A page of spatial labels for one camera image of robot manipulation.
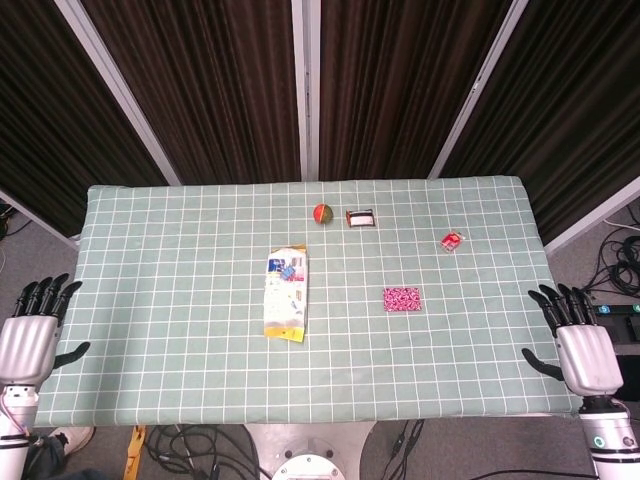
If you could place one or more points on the white partition frame post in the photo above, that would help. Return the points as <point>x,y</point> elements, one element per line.
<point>475,90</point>
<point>120,95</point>
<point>306,90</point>

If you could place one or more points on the red green ball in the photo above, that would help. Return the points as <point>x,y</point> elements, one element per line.
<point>322,213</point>

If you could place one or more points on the dark trouser leg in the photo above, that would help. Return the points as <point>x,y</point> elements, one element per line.
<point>45,455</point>

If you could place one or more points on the brown white small packet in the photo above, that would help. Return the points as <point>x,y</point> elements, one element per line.
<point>360,219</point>

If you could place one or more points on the white partition frame rail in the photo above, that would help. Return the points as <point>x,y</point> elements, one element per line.
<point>590,216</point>
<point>40,221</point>

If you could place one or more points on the green checked tablecloth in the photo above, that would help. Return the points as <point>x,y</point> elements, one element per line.
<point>175,300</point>

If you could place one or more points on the red patterned cloth pouch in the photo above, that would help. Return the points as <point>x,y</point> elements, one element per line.
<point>402,300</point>

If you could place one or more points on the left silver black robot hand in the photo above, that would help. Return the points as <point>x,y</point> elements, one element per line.
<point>25,350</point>

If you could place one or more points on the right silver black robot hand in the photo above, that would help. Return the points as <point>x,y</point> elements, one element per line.
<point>587,357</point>

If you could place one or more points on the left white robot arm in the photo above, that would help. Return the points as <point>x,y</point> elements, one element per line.
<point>15,405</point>

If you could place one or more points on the red snack packet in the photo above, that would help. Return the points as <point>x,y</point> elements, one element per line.
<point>452,241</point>

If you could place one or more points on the dark brown curtain panel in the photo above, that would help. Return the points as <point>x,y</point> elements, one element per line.
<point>50,125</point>
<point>210,90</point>
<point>400,90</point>
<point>575,125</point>

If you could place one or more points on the white shoe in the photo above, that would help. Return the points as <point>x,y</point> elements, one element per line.
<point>75,439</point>

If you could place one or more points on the white silver robot base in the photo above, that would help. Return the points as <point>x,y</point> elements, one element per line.
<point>310,450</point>

